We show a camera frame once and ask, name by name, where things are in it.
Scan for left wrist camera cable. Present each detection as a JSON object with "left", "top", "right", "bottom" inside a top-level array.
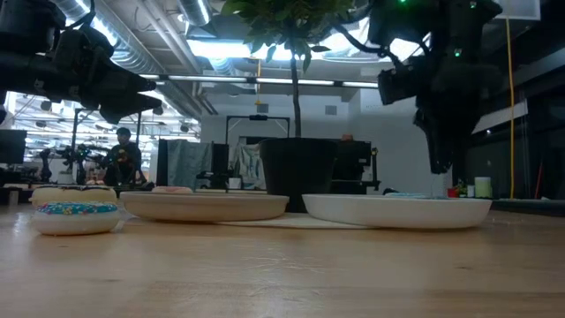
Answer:
[{"left": 64, "top": 0, "right": 97, "bottom": 33}]

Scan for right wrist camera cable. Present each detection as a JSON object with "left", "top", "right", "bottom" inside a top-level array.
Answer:
[{"left": 330, "top": 21, "right": 401, "bottom": 67}]

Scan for black background machine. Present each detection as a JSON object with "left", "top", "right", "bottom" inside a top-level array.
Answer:
[{"left": 333, "top": 139, "right": 381, "bottom": 195}]

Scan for black computer monitor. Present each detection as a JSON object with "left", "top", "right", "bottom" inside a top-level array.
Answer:
[{"left": 0, "top": 129, "right": 27, "bottom": 165}]

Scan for long ceiling light bar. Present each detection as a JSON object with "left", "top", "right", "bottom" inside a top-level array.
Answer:
[{"left": 139, "top": 72, "right": 380, "bottom": 89}]

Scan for green potted plant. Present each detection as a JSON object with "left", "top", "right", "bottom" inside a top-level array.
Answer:
[{"left": 219, "top": 0, "right": 358, "bottom": 214}]

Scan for white round plate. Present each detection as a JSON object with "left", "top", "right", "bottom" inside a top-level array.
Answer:
[{"left": 302, "top": 193, "right": 493, "bottom": 231}]

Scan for large pink frosted donut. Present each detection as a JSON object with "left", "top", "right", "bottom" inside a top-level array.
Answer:
[{"left": 152, "top": 185, "right": 194, "bottom": 194}]

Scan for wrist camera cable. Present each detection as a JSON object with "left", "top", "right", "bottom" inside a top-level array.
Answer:
[
  {"left": 64, "top": 0, "right": 97, "bottom": 33},
  {"left": 330, "top": 21, "right": 401, "bottom": 67}
]

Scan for tan round plate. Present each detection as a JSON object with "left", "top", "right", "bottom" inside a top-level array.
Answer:
[{"left": 118, "top": 190, "right": 290, "bottom": 223}]

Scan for pale green cylinder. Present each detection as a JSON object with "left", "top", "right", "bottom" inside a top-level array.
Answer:
[{"left": 474, "top": 176, "right": 493, "bottom": 200}]

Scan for small blue sprinkled donut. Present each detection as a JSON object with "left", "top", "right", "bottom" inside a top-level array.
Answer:
[{"left": 30, "top": 201, "right": 123, "bottom": 237}]

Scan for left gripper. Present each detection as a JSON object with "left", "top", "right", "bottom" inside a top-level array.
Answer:
[{"left": 50, "top": 26, "right": 164, "bottom": 125}]

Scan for person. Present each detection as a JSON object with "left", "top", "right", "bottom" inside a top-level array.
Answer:
[{"left": 103, "top": 126, "right": 145, "bottom": 186}]

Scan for grey cloth covered cabinet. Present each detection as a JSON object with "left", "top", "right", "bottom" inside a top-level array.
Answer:
[{"left": 156, "top": 138, "right": 230, "bottom": 190}]

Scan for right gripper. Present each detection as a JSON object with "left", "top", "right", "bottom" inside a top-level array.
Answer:
[{"left": 414, "top": 52, "right": 504, "bottom": 175}]

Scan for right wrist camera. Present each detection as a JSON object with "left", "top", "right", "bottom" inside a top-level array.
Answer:
[{"left": 377, "top": 64, "right": 419, "bottom": 106}]

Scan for white patterned banner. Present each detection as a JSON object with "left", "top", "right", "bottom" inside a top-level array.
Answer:
[{"left": 233, "top": 143, "right": 266, "bottom": 191}]

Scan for silver spiral duct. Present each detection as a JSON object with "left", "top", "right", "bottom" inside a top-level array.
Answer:
[
  {"left": 50, "top": 0, "right": 195, "bottom": 76},
  {"left": 176, "top": 0, "right": 214, "bottom": 27}
]

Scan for yellow extension cable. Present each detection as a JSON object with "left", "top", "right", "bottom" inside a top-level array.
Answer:
[{"left": 505, "top": 17, "right": 516, "bottom": 200}]

